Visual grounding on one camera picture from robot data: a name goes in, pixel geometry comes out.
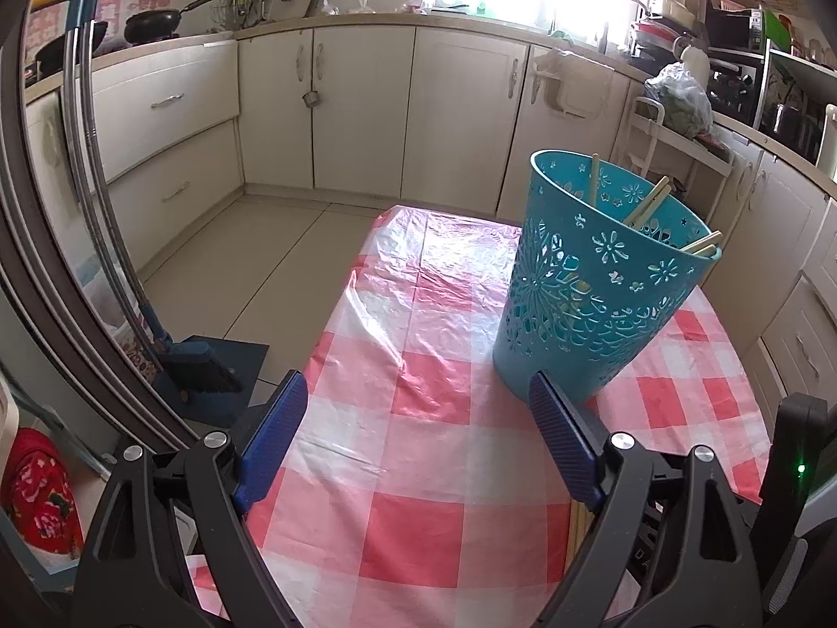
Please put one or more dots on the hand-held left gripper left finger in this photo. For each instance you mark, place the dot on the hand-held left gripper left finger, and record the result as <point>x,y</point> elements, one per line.
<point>274,438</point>

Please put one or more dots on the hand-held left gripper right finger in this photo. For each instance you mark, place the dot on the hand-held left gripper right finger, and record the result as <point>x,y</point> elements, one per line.
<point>562,448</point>

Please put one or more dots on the bundle of wooden chopsticks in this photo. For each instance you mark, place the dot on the bundle of wooden chopsticks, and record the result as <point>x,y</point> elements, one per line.
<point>579,526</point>

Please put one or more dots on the blue perforated plastic basket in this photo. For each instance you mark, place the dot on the blue perforated plastic basket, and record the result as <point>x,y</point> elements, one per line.
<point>588,314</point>

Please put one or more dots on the wooden chopstick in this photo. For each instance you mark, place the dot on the wooden chopstick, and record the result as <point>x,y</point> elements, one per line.
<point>706,250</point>
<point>647,198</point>
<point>703,240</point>
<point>655,208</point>
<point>592,180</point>

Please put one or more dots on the blue broom with orange tip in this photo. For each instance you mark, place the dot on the blue broom with orange tip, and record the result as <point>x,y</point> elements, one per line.
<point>196,369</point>

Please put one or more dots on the red checkered plastic tablecloth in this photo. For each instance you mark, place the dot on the red checkered plastic tablecloth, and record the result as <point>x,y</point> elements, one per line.
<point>425,405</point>

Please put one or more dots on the cream cabinet with small drawers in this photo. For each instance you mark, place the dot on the cream cabinet with small drawers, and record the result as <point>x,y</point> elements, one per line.
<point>778,229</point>

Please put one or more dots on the red floral cloth bundle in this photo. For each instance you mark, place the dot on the red floral cloth bundle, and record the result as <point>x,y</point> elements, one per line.
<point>39,490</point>

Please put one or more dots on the white rolling cart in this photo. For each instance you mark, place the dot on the white rolling cart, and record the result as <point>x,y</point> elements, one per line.
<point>693,157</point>

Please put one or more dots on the cream two-drawer cabinet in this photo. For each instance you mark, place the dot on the cream two-drawer cabinet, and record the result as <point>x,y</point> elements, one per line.
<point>170,124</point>

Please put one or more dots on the small metal cup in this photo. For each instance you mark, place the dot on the small metal cup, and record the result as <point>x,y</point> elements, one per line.
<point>311,98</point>

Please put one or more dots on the cream lower cabinet doors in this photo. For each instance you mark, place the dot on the cream lower cabinet doors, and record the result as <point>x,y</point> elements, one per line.
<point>392,111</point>

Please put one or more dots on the plastic bag of greens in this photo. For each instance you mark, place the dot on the plastic bag of greens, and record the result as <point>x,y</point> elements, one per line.
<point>680,101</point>

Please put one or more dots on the white hanging door bin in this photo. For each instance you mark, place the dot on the white hanging door bin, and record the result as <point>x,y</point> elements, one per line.
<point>575,85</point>

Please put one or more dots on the black microwave oven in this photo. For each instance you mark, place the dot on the black microwave oven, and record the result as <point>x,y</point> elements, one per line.
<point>732,78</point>

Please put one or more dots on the white counter shelf rack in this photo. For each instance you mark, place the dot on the white counter shelf rack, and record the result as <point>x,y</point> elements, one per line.
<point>804,69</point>

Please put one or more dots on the white thermos jug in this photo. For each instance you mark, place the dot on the white thermos jug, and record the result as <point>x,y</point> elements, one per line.
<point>693,62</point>

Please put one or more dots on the black slim tap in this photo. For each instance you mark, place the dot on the black slim tap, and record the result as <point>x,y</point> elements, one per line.
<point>603,39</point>

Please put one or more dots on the green rag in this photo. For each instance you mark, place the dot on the green rag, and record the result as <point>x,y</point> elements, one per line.
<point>561,34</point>

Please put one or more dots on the green box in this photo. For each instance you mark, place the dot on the green box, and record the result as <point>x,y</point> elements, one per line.
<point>778,29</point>

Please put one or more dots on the beige kitchen countertop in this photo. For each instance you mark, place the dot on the beige kitchen countertop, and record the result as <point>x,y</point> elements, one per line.
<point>366,19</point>

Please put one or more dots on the black wok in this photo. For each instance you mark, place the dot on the black wok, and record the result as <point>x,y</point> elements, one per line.
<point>154,23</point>

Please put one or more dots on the stack of pots and dishes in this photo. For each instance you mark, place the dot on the stack of pots and dishes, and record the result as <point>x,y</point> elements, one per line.
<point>660,23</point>

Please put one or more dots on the black frying pan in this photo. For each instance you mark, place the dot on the black frying pan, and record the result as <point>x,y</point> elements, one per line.
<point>65,52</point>

